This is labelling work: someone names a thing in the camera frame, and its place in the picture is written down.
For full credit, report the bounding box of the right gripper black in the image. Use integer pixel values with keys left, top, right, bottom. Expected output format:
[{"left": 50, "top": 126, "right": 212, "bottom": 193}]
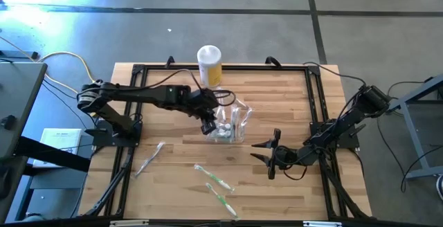
[{"left": 249, "top": 128, "right": 311, "bottom": 181}]

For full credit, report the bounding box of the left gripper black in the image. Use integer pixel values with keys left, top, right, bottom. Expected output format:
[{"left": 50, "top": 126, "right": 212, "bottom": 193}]
[{"left": 186, "top": 88, "right": 223, "bottom": 136}]

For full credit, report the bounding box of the grey toothbrush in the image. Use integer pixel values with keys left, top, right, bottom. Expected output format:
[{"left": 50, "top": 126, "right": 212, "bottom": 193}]
[{"left": 133, "top": 140, "right": 166, "bottom": 179}]

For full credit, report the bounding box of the clear plastic bag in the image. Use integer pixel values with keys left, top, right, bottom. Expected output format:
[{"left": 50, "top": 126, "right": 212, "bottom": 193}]
[{"left": 206, "top": 105, "right": 246, "bottom": 145}]

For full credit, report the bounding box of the white yellow wipes canister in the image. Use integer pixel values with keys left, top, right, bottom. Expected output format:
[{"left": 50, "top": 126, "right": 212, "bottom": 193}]
[{"left": 197, "top": 44, "right": 223, "bottom": 89}]

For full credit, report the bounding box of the black clamp lever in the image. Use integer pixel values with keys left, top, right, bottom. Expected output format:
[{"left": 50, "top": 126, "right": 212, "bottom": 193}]
[{"left": 352, "top": 123, "right": 367, "bottom": 137}]

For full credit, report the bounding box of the white booklet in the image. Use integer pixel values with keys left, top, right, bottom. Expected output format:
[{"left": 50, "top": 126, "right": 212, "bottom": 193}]
[{"left": 33, "top": 127, "right": 84, "bottom": 168}]

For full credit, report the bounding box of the black desk crossbar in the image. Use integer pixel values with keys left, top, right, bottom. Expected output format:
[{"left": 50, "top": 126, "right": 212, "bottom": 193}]
[{"left": 15, "top": 136, "right": 91, "bottom": 173}]

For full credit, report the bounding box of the person's shoe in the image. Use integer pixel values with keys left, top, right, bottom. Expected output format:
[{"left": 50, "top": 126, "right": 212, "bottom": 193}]
[{"left": 434, "top": 174, "right": 443, "bottom": 201}]

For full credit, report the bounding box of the dark grey office desk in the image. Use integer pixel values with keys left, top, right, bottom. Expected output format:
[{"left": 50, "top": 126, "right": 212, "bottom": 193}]
[{"left": 0, "top": 62, "right": 48, "bottom": 161}]

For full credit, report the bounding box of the black computer mouse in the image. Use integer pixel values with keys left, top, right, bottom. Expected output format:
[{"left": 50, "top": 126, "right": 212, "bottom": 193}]
[{"left": 0, "top": 114, "right": 17, "bottom": 130}]

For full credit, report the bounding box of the black flat bar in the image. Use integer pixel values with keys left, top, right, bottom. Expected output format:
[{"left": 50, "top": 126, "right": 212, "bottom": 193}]
[{"left": 0, "top": 49, "right": 39, "bottom": 60}]

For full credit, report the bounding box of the black aluminium table frame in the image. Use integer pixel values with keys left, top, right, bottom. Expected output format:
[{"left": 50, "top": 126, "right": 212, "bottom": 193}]
[{"left": 78, "top": 62, "right": 373, "bottom": 221}]

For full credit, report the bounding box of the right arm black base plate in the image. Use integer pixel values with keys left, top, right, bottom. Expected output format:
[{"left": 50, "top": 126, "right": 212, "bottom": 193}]
[{"left": 309, "top": 121, "right": 361, "bottom": 149}]

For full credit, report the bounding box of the white frame bracket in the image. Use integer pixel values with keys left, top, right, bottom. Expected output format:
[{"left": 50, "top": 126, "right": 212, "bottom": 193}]
[
  {"left": 109, "top": 219, "right": 150, "bottom": 227},
  {"left": 302, "top": 220, "right": 343, "bottom": 227}
]

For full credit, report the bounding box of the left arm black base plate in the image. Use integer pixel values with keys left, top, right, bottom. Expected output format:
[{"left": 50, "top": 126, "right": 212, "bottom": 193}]
[{"left": 84, "top": 126, "right": 143, "bottom": 147}]

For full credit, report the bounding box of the black floor cable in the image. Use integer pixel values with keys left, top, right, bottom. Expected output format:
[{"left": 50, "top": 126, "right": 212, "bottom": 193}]
[{"left": 375, "top": 80, "right": 443, "bottom": 193}]

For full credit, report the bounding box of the blue-grey metal table frame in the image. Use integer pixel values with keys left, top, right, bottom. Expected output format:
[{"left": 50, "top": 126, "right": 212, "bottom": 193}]
[{"left": 382, "top": 73, "right": 443, "bottom": 181}]

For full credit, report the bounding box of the yellow cable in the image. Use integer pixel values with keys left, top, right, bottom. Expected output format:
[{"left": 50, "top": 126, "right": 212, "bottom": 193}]
[{"left": 0, "top": 35, "right": 100, "bottom": 95}]

